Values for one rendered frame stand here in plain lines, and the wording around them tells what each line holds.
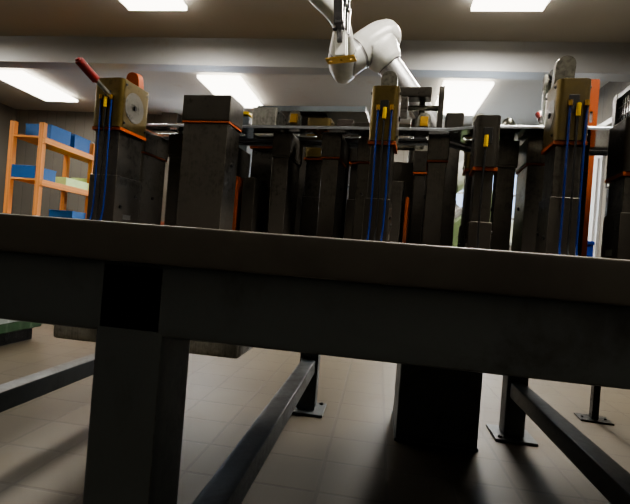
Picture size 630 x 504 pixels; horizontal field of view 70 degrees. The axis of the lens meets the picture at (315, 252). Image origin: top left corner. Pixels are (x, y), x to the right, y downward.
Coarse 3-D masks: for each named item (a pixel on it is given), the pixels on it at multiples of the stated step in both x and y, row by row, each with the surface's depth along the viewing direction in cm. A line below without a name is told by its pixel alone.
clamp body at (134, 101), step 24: (96, 96) 107; (120, 96) 105; (144, 96) 113; (96, 120) 106; (120, 120) 106; (144, 120) 114; (96, 144) 108; (120, 144) 107; (96, 168) 106; (120, 168) 107; (96, 192) 107; (120, 192) 107; (96, 216) 105; (120, 216) 108
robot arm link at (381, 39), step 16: (368, 32) 175; (384, 32) 176; (400, 32) 180; (368, 48) 175; (384, 48) 176; (368, 64) 180; (384, 64) 178; (400, 64) 179; (400, 80) 179; (416, 112) 181; (432, 112) 180
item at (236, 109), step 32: (192, 96) 104; (224, 96) 103; (192, 128) 105; (224, 128) 103; (192, 160) 104; (224, 160) 103; (192, 192) 104; (224, 192) 104; (192, 224) 104; (224, 224) 105
